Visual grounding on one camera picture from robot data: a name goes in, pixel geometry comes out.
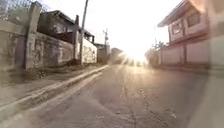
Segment grey asphalt road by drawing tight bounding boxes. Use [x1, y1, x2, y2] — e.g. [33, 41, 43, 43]
[0, 63, 224, 128]

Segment grey concrete wall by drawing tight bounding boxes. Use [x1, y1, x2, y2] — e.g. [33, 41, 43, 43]
[0, 1, 98, 72]

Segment pink two-storey building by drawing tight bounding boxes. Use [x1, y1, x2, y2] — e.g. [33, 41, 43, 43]
[157, 0, 224, 44]

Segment tall utility pole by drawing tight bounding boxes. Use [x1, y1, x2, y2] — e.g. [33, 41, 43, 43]
[79, 0, 90, 66]

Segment pink boundary wall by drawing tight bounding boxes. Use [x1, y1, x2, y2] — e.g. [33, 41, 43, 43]
[145, 35, 224, 70]

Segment distant utility pole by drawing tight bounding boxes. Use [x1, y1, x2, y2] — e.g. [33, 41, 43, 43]
[102, 28, 110, 46]

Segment dark two-storey house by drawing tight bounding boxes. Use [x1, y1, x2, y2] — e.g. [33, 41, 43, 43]
[37, 9, 96, 45]

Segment concrete kerb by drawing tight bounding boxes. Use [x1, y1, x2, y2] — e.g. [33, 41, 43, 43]
[0, 64, 110, 118]

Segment dirt sidewalk strip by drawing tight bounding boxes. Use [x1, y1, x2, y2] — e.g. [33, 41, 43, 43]
[0, 63, 104, 107]

